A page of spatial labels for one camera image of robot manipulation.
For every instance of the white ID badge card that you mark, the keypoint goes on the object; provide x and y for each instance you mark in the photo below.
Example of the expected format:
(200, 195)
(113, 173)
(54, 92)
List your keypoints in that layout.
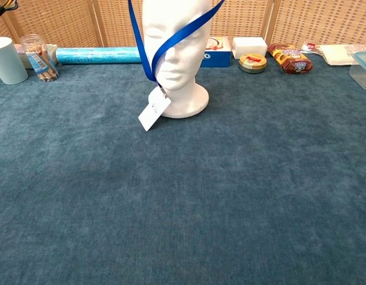
(153, 114)

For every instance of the white foam mannequin head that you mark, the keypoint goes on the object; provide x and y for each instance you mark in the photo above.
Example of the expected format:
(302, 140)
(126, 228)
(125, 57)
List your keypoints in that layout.
(186, 98)

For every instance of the teal velvet tablecloth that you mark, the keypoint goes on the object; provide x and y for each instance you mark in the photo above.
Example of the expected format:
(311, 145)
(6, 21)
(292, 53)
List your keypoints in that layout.
(201, 193)

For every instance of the blue pink Oreo box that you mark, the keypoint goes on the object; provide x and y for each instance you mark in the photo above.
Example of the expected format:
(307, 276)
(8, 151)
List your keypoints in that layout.
(218, 58)

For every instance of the round tin with yellow lid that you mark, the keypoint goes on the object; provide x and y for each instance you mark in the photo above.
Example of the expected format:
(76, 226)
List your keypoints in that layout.
(252, 63)

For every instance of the small white box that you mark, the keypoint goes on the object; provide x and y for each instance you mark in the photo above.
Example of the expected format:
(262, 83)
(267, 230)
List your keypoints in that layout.
(249, 46)

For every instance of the blue cling film roll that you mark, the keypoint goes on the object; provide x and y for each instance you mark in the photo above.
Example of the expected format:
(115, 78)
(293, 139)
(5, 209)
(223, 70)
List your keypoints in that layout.
(97, 55)

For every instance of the brown chocolate biscuit packet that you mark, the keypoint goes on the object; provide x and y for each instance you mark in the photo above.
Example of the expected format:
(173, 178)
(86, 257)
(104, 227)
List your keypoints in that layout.
(293, 59)

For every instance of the small red white sachet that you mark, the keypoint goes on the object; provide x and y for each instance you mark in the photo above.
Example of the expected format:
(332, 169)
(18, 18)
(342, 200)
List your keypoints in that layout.
(310, 47)

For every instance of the clear jar of biscuit sticks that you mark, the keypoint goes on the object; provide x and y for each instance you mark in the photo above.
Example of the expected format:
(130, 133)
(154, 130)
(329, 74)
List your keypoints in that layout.
(42, 65)

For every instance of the wicker folding screen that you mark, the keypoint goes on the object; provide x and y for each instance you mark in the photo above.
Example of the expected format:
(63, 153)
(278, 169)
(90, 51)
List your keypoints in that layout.
(67, 20)

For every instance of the clear bag of white items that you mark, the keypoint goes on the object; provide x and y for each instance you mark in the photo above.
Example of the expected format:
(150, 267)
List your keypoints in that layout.
(337, 55)

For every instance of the pale mint paper cup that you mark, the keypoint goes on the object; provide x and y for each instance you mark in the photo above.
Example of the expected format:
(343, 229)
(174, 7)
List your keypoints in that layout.
(9, 62)

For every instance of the clear container with blue lid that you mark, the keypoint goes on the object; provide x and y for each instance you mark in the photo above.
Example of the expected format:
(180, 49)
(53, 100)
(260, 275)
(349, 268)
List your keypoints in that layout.
(362, 74)

